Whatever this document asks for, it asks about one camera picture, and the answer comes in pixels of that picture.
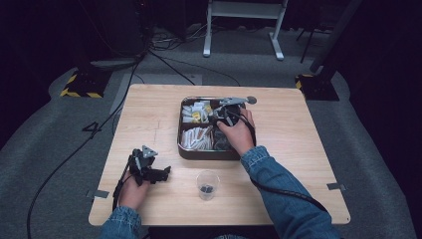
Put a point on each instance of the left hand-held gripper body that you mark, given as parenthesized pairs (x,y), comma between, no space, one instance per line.
(141,162)

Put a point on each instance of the small dark packet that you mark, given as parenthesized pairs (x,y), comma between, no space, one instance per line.
(206,189)

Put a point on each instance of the slanted dark metal pole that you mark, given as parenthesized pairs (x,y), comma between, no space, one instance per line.
(335,33)

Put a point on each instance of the pile of white yellow packets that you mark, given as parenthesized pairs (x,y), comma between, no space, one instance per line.
(196,113)

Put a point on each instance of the black yellow striped base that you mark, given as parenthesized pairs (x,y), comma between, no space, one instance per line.
(318,89)
(84,84)

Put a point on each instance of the person's left hand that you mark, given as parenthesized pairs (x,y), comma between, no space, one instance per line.
(132,195)

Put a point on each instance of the grey tape strip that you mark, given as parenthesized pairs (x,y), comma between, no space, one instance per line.
(336,186)
(98,194)

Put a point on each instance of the white metal stand frame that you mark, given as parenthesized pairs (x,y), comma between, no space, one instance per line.
(244,10)

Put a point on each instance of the pile of white paper sticks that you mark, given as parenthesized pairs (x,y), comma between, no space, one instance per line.
(196,138)

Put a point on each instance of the pile of dark packets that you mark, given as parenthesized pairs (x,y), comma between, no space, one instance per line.
(221,141)

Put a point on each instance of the dark compartment tray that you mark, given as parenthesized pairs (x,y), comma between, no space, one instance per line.
(202,155)

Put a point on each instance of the person's right hand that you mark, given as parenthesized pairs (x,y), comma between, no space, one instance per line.
(240,136)

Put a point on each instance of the clear plastic cup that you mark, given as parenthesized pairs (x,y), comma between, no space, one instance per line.
(207,186)

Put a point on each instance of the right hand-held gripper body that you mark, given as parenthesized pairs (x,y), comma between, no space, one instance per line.
(229,114)

